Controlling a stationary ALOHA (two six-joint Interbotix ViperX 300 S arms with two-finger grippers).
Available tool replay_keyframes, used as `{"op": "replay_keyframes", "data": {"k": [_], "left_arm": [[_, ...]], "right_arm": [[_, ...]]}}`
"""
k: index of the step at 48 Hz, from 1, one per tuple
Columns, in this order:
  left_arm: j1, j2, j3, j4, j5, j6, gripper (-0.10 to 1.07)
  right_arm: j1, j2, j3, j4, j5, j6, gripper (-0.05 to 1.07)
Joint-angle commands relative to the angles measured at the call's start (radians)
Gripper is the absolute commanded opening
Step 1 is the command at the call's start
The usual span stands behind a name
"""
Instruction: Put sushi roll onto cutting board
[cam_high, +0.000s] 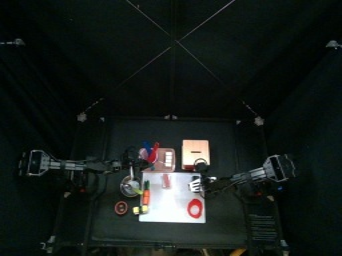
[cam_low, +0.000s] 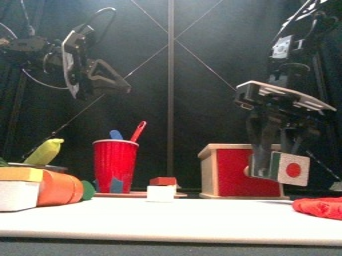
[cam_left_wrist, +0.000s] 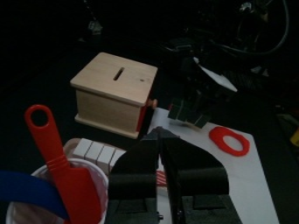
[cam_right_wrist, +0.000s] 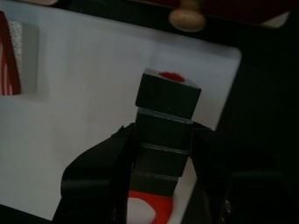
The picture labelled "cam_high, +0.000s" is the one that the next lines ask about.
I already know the red toy meat strip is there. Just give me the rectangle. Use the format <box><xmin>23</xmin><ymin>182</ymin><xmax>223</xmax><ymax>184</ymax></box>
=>
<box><xmin>162</xmin><ymin>173</ymin><xmax>174</xmax><ymax>190</ymax></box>

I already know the white toy rice block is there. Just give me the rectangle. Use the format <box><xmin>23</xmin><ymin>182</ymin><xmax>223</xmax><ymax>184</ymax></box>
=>
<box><xmin>163</xmin><ymin>151</ymin><xmax>175</xmax><ymax>168</ymax></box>

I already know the black looped cable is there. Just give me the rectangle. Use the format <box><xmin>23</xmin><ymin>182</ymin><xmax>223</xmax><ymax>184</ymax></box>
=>
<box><xmin>192</xmin><ymin>157</ymin><xmax>211</xmax><ymax>174</ymax></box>
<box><xmin>122</xmin><ymin>145</ymin><xmax>140</xmax><ymax>162</ymax></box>

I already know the pink plastic tray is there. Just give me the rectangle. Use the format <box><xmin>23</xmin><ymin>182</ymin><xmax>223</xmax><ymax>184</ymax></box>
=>
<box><xmin>152</xmin><ymin>147</ymin><xmax>178</xmax><ymax>172</ymax></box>

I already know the orange toy carrot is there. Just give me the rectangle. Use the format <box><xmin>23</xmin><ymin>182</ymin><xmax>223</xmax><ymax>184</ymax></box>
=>
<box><xmin>140</xmin><ymin>180</ymin><xmax>152</xmax><ymax>206</ymax></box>

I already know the blue toy utensil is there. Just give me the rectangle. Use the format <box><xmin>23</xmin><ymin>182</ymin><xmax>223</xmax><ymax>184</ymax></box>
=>
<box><xmin>142</xmin><ymin>141</ymin><xmax>154</xmax><ymax>158</ymax></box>

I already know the red toy onion ring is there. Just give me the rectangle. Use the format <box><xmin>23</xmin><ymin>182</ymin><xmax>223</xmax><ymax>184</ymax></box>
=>
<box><xmin>186</xmin><ymin>198</ymin><xmax>206</xmax><ymax>220</ymax></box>

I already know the white cutting board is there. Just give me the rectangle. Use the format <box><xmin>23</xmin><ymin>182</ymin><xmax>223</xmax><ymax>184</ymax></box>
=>
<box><xmin>138</xmin><ymin>171</ymin><xmax>209</xmax><ymax>224</ymax></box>

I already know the silver round tin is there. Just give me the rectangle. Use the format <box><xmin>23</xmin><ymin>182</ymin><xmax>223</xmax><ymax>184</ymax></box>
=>
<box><xmin>119</xmin><ymin>165</ymin><xmax>143</xmax><ymax>198</ymax></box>

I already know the pink plastic cup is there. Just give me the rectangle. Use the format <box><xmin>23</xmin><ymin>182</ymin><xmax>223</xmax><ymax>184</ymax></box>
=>
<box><xmin>138</xmin><ymin>147</ymin><xmax>158</xmax><ymax>164</ymax></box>

